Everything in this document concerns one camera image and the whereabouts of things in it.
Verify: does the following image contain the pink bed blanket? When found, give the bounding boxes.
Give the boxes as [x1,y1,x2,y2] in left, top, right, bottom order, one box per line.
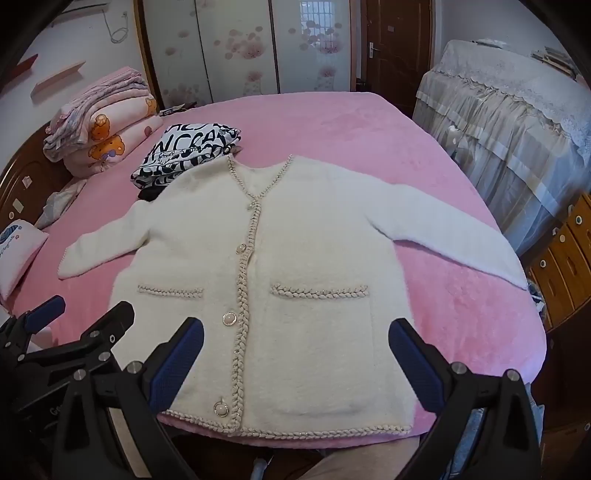
[0,90,548,450]

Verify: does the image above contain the lace covered furniture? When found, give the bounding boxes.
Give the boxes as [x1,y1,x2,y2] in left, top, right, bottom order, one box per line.
[412,39,591,257]

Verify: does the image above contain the stack of folded pink quilts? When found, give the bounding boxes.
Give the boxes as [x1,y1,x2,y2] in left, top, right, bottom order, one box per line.
[43,67,160,178]

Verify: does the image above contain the floral sliding door wardrobe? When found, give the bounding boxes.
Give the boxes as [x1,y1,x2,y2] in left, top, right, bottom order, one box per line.
[134,0,365,109]

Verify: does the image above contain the red wall shelf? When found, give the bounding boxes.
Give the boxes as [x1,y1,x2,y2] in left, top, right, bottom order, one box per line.
[11,54,40,77]

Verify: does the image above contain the wooden headboard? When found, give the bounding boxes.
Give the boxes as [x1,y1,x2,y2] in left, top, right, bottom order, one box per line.
[0,121,70,232]

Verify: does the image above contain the white crumpled cloth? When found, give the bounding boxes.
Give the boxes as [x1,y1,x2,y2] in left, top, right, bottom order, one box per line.
[34,180,88,230]

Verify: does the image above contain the white wall cable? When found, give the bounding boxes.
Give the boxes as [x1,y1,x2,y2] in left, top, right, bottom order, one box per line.
[106,4,131,44]

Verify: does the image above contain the pile of books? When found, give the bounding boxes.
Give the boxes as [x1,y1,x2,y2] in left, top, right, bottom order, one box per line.
[531,46,578,77]

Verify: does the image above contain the blue grey cloth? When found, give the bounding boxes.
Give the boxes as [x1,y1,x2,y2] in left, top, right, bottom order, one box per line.
[529,281,548,319]

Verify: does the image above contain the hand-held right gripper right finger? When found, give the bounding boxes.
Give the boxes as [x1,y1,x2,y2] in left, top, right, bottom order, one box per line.
[389,318,542,480]

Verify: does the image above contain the pink pillow with blue print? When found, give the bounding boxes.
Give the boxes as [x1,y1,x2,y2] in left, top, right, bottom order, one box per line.
[0,222,50,305]

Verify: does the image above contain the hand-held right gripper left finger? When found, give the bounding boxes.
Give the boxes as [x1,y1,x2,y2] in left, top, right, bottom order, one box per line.
[51,318,205,480]

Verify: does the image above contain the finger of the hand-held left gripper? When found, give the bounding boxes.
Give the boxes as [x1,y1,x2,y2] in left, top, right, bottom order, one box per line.
[78,301,136,360]
[0,295,66,357]

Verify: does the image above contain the black and white printed garment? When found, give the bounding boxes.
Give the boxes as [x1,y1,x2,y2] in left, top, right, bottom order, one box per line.
[130,121,244,200]

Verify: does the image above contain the wooden drawer cabinet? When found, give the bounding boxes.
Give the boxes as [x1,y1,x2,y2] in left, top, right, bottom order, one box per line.
[526,191,591,330]

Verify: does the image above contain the brown wooden door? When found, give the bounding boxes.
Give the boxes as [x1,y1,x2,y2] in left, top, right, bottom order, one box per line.
[362,0,437,116]

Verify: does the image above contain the pink wall shelf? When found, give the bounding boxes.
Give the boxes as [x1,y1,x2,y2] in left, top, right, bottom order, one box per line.
[30,60,87,99]

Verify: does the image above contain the white fluffy cardigan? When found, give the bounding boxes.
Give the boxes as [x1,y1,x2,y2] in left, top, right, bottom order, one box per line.
[58,154,529,437]

